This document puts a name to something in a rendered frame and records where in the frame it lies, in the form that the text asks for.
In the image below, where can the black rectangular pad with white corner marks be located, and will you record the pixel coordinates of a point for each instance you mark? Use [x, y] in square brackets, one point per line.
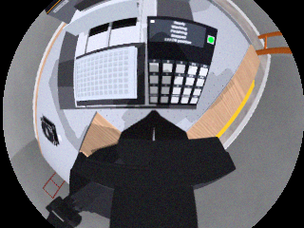
[49, 134]

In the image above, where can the white multi-well plate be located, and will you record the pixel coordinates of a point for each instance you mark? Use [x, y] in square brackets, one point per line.
[103, 63]

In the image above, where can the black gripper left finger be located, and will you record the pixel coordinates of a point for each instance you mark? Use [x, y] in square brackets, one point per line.
[141, 129]

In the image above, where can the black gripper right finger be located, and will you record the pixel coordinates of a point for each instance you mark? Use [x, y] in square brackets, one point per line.
[167, 131]

